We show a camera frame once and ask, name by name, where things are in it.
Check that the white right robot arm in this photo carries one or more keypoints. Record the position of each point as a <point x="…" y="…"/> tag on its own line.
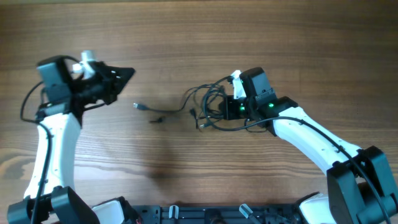
<point x="360" y="184"/>

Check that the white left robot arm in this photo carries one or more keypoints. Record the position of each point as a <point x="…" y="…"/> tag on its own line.
<point x="71" y="87"/>

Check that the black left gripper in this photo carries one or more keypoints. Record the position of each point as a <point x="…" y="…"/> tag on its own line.
<point x="111" y="75"/>

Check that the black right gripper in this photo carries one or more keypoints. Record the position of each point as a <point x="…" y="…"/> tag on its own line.
<point x="228" y="110"/>

